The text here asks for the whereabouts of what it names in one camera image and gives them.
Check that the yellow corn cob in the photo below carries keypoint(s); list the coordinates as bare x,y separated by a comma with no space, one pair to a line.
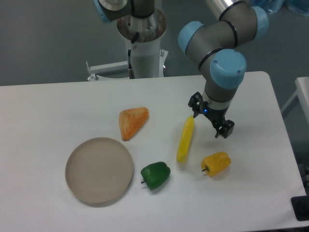
185,140

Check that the orange triangular bread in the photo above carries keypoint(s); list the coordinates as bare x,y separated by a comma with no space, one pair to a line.
131,121

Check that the green bell pepper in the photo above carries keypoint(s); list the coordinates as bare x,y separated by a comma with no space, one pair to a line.
155,174

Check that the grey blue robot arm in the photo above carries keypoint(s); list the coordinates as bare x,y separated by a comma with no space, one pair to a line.
211,49

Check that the beige round plate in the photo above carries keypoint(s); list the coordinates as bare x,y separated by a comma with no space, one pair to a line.
99,171

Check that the white side table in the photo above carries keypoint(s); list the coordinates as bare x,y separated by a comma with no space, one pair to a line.
300,95

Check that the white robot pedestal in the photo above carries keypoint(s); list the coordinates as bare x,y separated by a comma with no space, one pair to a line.
144,56

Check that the black device at edge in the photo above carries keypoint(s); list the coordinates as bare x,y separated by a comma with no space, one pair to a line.
300,206

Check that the yellow bell pepper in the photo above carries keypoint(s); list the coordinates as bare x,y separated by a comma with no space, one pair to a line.
215,163

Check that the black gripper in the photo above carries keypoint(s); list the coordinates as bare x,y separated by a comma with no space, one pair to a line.
223,127

